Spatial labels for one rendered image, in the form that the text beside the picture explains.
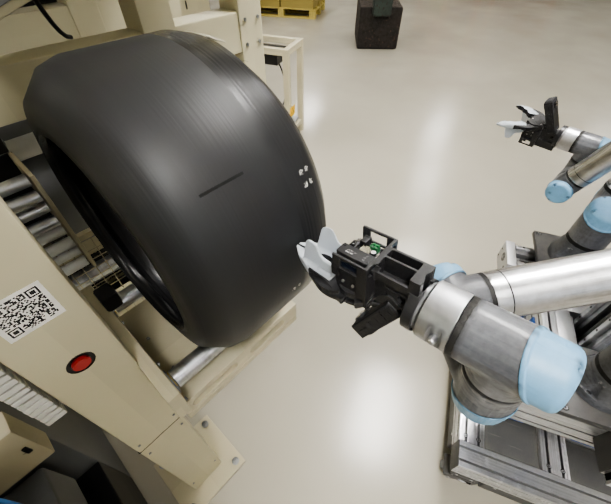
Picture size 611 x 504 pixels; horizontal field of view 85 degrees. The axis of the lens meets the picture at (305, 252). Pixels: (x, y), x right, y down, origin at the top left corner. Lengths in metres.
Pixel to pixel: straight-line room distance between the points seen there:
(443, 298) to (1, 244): 0.52
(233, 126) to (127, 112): 0.13
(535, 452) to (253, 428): 1.11
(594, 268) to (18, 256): 0.77
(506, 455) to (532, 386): 1.22
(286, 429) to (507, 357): 1.37
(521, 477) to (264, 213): 1.36
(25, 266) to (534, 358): 0.60
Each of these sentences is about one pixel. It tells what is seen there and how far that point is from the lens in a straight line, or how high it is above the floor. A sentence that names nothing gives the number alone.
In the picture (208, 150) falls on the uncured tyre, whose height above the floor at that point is 1.39.
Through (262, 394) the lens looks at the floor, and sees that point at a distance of 1.72.
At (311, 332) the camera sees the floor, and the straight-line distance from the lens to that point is 1.85.
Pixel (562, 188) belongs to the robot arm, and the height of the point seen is 0.97.
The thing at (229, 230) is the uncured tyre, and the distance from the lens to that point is 0.45.
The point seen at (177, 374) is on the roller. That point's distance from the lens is 0.80.
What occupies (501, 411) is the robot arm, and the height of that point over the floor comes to 1.20.
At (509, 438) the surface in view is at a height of 0.21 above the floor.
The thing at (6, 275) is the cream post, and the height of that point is 1.29.
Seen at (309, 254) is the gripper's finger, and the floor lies 1.26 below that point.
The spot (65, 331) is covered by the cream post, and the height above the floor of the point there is 1.15.
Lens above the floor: 1.61
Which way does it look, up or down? 47 degrees down
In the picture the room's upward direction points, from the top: straight up
